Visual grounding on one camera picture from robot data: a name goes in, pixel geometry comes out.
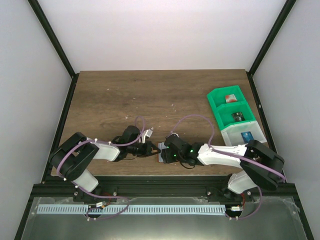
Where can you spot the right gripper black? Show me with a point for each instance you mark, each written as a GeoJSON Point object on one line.
{"type": "Point", "coordinates": [164, 155]}

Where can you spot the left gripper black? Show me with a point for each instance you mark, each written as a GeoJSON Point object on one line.
{"type": "Point", "coordinates": [146, 149]}

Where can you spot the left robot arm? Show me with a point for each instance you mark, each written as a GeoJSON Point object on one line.
{"type": "Point", "coordinates": [72, 158]}

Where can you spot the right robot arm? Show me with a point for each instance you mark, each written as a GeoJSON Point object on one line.
{"type": "Point", "coordinates": [260, 167]}

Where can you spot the black card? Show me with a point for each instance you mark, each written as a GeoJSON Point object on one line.
{"type": "Point", "coordinates": [238, 116]}

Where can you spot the blue card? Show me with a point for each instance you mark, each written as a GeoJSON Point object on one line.
{"type": "Point", "coordinates": [247, 136]}

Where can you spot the red white card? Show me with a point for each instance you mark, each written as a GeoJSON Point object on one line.
{"type": "Point", "coordinates": [230, 98]}

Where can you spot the white bin near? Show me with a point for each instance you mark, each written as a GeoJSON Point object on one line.
{"type": "Point", "coordinates": [232, 134]}

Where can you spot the green bin middle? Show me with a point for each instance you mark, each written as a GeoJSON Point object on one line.
{"type": "Point", "coordinates": [223, 114]}

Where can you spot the green bin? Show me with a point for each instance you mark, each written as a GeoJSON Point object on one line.
{"type": "Point", "coordinates": [223, 114]}
{"type": "Point", "coordinates": [217, 96]}

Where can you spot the green bin far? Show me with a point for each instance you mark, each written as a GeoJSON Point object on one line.
{"type": "Point", "coordinates": [217, 96]}

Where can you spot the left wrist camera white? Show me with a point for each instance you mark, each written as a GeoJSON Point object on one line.
{"type": "Point", "coordinates": [146, 135]}

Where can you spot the white slotted cable duct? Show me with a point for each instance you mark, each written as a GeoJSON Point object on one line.
{"type": "Point", "coordinates": [149, 209]}

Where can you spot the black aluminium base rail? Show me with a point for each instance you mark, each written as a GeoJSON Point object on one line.
{"type": "Point", "coordinates": [137, 186]}

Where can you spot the right black frame post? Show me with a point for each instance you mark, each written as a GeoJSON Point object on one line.
{"type": "Point", "coordinates": [276, 27]}

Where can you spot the black frame post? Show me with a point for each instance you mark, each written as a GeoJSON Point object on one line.
{"type": "Point", "coordinates": [276, 27]}
{"type": "Point", "coordinates": [41, 16]}

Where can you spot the left black frame post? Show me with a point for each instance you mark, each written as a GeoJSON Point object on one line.
{"type": "Point", "coordinates": [41, 16]}

